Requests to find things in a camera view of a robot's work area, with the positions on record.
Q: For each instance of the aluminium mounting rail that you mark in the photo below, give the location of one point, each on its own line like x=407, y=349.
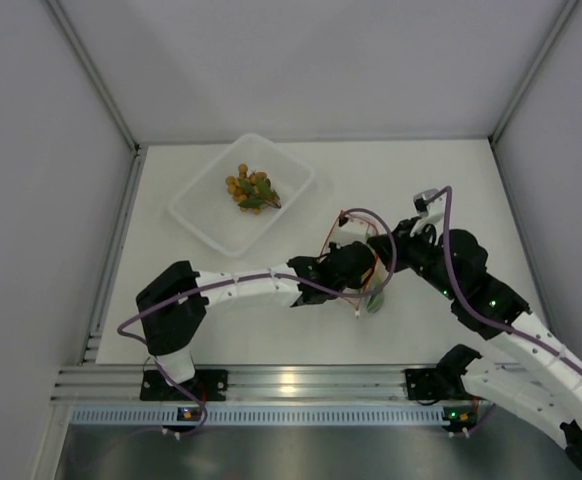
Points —
x=248, y=384

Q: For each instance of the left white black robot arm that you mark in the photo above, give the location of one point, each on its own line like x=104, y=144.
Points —
x=173, y=306

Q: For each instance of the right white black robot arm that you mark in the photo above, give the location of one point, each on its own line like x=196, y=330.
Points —
x=455, y=264

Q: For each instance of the fake longan fruit bunch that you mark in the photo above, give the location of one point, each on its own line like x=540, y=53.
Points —
x=252, y=191

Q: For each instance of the white slotted cable duct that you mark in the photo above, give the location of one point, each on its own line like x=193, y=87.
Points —
x=227, y=415

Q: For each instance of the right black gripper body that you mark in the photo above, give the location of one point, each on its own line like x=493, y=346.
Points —
x=416, y=252

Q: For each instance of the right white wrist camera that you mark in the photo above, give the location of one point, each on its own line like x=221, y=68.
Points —
x=430, y=207

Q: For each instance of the white plastic mesh basket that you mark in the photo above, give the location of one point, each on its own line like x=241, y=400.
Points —
x=204, y=208

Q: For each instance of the clear zip top bag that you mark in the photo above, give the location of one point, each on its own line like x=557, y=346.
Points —
x=362, y=307

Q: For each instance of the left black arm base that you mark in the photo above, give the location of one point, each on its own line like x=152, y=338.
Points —
x=186, y=385

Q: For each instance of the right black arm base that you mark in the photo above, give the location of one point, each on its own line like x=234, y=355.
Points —
x=426, y=386

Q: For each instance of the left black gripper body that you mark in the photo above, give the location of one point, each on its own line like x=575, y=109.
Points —
x=349, y=285

